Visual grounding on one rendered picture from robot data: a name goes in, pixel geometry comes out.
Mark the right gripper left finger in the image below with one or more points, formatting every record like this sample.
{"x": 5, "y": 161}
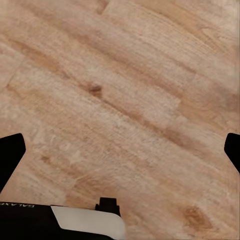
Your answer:
{"x": 12, "y": 149}

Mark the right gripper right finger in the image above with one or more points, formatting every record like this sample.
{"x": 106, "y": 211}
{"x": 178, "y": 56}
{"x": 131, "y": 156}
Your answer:
{"x": 232, "y": 149}

